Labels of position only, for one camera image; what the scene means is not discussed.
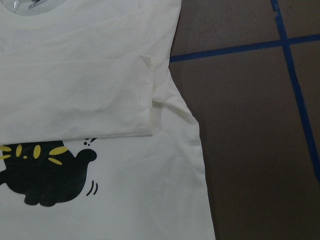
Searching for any cream long-sleeve cat shirt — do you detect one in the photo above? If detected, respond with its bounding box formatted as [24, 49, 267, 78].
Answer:
[0, 0, 215, 240]

